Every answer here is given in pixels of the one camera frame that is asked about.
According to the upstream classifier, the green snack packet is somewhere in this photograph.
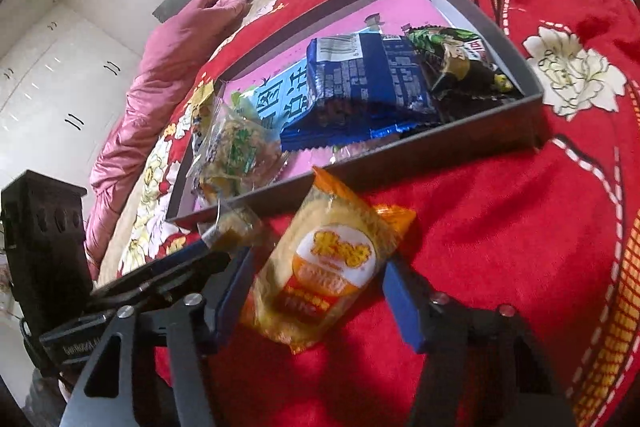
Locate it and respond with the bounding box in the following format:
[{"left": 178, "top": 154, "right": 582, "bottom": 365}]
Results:
[{"left": 402, "top": 24, "right": 523, "bottom": 108}]

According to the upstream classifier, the orange snack packet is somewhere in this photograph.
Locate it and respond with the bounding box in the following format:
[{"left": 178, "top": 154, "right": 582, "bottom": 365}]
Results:
[{"left": 240, "top": 167, "right": 418, "bottom": 355}]

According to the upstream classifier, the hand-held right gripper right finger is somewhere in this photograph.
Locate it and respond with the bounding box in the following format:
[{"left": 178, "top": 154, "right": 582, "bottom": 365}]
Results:
[{"left": 382, "top": 264, "right": 576, "bottom": 427}]

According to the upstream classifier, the grey cardboard box tray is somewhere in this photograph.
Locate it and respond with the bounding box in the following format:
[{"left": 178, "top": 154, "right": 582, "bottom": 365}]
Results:
[{"left": 165, "top": 0, "right": 546, "bottom": 230}]

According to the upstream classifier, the white wardrobe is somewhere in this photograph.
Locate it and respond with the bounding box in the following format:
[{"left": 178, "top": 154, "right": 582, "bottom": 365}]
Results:
[{"left": 0, "top": 2, "right": 146, "bottom": 188}]

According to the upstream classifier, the red floral blanket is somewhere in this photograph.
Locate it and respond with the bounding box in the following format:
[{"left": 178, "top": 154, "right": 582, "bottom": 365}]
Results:
[{"left": 95, "top": 0, "right": 640, "bottom": 427}]

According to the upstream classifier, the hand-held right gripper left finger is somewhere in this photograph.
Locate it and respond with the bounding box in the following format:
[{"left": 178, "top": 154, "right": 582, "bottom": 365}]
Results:
[{"left": 60, "top": 247, "right": 256, "bottom": 427}]

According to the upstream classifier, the clear snack packet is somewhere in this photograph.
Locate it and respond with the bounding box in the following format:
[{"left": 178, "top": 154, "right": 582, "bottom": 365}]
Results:
[{"left": 187, "top": 92, "right": 291, "bottom": 208}]

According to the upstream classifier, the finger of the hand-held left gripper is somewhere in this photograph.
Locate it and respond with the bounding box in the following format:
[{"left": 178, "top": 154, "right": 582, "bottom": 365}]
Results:
[
  {"left": 90, "top": 252, "right": 232, "bottom": 310},
  {"left": 117, "top": 237, "right": 213, "bottom": 283}
]

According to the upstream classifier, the pink quilt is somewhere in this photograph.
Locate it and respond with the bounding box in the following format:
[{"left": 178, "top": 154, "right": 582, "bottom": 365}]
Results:
[{"left": 82, "top": 0, "right": 253, "bottom": 280}]

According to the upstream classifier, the blue snack packet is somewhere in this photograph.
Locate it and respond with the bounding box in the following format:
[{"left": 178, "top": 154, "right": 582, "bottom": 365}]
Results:
[{"left": 277, "top": 32, "right": 441, "bottom": 152}]

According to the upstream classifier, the small tan snack packet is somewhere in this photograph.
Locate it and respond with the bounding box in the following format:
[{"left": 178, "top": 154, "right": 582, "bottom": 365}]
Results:
[{"left": 200, "top": 202, "right": 266, "bottom": 253}]

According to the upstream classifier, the pink book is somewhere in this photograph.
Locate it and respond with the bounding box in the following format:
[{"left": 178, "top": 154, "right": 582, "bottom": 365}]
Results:
[{"left": 192, "top": 0, "right": 451, "bottom": 212}]

